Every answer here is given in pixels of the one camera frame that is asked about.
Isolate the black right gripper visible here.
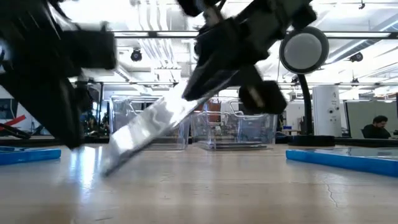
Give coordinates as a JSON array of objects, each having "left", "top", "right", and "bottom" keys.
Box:
[{"left": 182, "top": 0, "right": 318, "bottom": 115}]

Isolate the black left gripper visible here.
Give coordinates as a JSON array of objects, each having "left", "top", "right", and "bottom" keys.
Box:
[{"left": 0, "top": 0, "right": 118, "bottom": 150}]

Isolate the blue jewel case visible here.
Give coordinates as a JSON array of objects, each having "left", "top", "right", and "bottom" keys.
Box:
[
  {"left": 285, "top": 146, "right": 398, "bottom": 179},
  {"left": 0, "top": 146, "right": 62, "bottom": 167}
]

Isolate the clear plastic bin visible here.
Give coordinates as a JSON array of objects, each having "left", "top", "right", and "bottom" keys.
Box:
[
  {"left": 108, "top": 95, "right": 191, "bottom": 151},
  {"left": 190, "top": 96, "right": 278, "bottom": 152}
]

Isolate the red strip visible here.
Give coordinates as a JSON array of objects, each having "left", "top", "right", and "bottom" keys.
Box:
[{"left": 0, "top": 114, "right": 27, "bottom": 132}]

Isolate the black ceiling spotlight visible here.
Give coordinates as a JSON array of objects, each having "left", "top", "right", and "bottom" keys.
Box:
[
  {"left": 349, "top": 51, "right": 364, "bottom": 63},
  {"left": 130, "top": 48, "right": 143, "bottom": 63}
]

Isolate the black desk lamp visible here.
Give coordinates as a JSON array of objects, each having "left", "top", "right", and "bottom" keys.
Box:
[{"left": 279, "top": 26, "right": 336, "bottom": 147}]

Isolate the white cylinder appliance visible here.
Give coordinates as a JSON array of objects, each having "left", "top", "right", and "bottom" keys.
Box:
[{"left": 312, "top": 85, "right": 343, "bottom": 138}]

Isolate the grey partition panel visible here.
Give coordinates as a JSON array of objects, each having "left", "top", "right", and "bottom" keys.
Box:
[{"left": 344, "top": 100, "right": 398, "bottom": 139}]

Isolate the seated person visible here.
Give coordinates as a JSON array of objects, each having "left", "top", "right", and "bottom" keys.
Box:
[{"left": 361, "top": 114, "right": 392, "bottom": 140}]

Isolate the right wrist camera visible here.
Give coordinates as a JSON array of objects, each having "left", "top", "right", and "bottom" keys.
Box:
[{"left": 176, "top": 0, "right": 223, "bottom": 18}]

